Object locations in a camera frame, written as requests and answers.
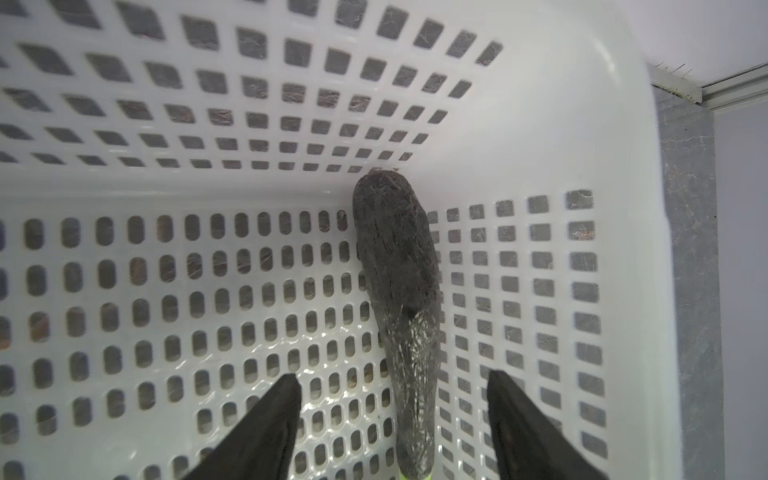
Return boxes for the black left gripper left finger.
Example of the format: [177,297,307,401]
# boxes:
[187,374,302,480]

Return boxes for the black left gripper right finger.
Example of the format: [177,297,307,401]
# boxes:
[487,370,605,480]

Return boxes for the white perforated plastic basket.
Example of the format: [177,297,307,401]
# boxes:
[1,1,683,479]

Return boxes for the aluminium frame profiles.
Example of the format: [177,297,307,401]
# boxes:
[647,63,767,113]

